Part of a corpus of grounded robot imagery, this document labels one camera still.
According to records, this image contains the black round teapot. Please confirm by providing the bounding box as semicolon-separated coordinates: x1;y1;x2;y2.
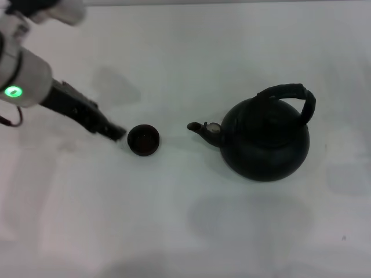
187;83;317;182

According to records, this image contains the dark brown teacup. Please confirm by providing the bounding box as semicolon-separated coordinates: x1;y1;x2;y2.
127;123;161;157

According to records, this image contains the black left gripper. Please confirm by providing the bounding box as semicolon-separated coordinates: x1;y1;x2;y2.
40;78;128;142

